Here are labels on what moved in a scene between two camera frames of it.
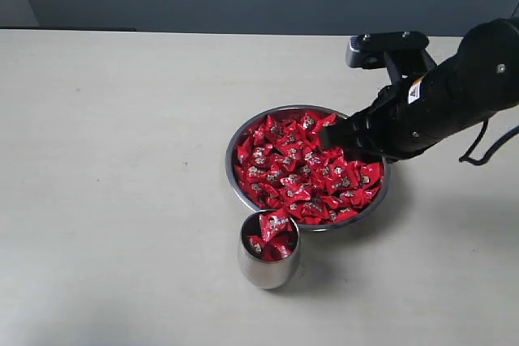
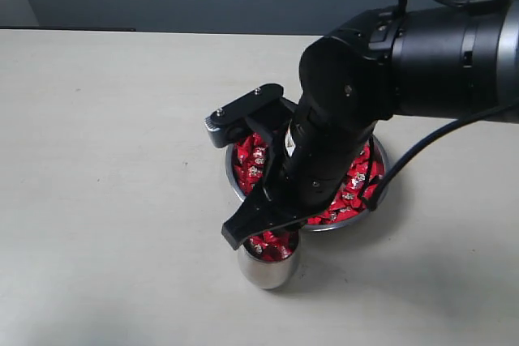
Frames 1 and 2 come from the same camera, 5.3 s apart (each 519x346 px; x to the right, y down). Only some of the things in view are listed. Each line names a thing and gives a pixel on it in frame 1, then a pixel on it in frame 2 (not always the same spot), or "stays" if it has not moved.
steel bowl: (327, 226) stays
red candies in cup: (276, 241) stays
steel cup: (268, 275) stays
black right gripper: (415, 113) → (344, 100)
